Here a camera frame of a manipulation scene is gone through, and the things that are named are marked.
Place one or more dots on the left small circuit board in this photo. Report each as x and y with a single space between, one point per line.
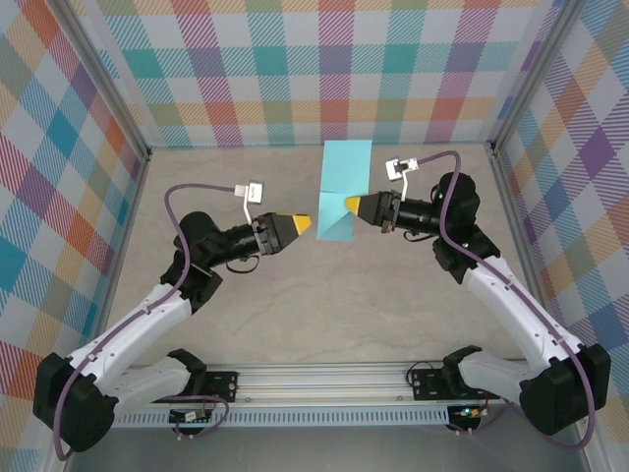
189 417

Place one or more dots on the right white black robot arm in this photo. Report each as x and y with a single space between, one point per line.
516 310

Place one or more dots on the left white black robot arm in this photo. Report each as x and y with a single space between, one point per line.
128 329

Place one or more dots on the white camera bracket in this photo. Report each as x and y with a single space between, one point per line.
406 187
247 211

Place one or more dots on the aluminium frame post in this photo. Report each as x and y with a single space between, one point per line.
533 74
105 83

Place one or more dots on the left white camera bracket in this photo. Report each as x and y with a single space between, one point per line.
247 211

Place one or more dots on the grey metal sheet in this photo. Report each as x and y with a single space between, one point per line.
319 450

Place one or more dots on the right small circuit board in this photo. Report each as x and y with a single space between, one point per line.
469 412

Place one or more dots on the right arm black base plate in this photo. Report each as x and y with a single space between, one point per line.
427 386

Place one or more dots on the light blue paper sheet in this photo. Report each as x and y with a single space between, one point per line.
344 167

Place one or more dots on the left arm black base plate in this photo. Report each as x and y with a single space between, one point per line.
223 386

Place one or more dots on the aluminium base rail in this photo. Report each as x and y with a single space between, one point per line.
319 381

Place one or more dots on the right white camera bracket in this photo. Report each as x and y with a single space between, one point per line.
406 187

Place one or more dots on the small circuit board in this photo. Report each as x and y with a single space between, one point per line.
469 412
189 417

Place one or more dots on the aluminium side rail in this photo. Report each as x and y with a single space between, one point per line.
123 236
511 221

